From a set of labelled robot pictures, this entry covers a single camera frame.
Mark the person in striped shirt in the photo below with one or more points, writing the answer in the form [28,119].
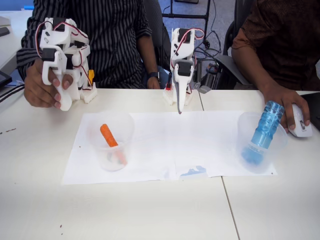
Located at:
[112,37]

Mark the yellow clamp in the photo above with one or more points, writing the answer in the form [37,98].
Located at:
[91,77]

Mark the black office chair with armrest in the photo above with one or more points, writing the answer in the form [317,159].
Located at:
[230,67]

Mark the black webcam on mount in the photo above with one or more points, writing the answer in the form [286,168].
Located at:
[205,88]

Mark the right hand of brown-shirt person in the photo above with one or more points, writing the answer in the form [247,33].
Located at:
[282,96]

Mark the white leader robot arm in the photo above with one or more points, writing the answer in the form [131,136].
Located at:
[57,37]

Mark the orange carrot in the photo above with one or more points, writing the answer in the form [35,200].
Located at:
[108,136]

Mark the red and black plug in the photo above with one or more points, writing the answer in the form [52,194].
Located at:
[169,83]

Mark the white paper sheet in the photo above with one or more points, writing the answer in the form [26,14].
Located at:
[207,140]
[150,140]

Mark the right hand of striped-shirt person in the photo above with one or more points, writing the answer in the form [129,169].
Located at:
[33,85]

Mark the white flat object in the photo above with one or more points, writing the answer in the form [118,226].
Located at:
[4,22]

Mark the white computer mouse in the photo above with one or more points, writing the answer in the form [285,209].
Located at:
[303,127]

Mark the large clear cup recycling mark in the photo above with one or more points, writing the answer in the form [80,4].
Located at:
[272,155]

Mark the right forearm of brown-shirt person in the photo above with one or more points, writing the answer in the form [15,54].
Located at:
[250,72]

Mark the black smartwatch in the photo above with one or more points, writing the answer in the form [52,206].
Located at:
[153,74]

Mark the white follower robot arm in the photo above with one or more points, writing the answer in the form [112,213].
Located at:
[183,47]

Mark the small clear plastic cup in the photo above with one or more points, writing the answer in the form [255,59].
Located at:
[110,157]

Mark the dark office chair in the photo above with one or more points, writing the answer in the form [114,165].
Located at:
[160,30]

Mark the black phone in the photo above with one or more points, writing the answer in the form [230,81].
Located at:
[3,31]

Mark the person in brown shirt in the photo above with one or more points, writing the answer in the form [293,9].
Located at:
[282,32]

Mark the orange device on floor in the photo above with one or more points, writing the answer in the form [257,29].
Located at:
[212,68]

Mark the black flat pad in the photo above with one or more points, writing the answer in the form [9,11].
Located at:
[315,105]

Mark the left hand of striped-shirt person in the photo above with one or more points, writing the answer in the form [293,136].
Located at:
[153,83]

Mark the grey gripper black servo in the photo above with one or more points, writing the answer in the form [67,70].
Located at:
[181,85]

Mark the blue plastic bottle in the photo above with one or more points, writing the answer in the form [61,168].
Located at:
[267,125]

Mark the black metal rack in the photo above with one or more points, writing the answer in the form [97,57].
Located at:
[185,17]

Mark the left forearm of striped-shirt person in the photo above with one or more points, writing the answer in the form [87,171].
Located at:
[148,55]

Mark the black tablet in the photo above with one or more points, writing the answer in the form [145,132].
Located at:
[4,78]

